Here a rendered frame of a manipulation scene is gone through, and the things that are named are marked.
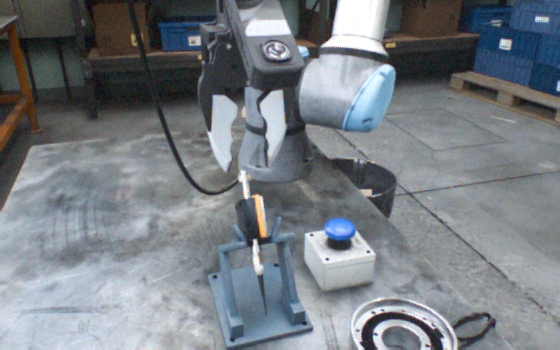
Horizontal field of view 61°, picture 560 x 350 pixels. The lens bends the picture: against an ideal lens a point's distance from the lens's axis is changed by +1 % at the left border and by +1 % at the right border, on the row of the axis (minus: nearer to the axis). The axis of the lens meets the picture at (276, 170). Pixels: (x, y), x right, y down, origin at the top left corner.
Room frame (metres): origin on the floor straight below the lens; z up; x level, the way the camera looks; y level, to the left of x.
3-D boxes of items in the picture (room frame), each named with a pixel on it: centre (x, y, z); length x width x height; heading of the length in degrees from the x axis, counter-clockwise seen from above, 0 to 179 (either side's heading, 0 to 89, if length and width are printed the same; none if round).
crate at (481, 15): (4.70, -2.00, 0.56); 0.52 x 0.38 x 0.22; 104
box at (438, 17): (4.51, -1.40, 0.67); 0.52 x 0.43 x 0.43; 107
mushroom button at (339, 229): (0.51, -0.08, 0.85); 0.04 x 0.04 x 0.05
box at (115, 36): (3.72, 1.19, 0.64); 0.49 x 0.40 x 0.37; 112
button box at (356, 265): (0.52, -0.08, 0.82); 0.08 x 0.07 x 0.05; 17
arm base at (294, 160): (0.85, 0.00, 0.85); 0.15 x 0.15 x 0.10
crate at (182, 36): (3.90, 0.68, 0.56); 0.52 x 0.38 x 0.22; 104
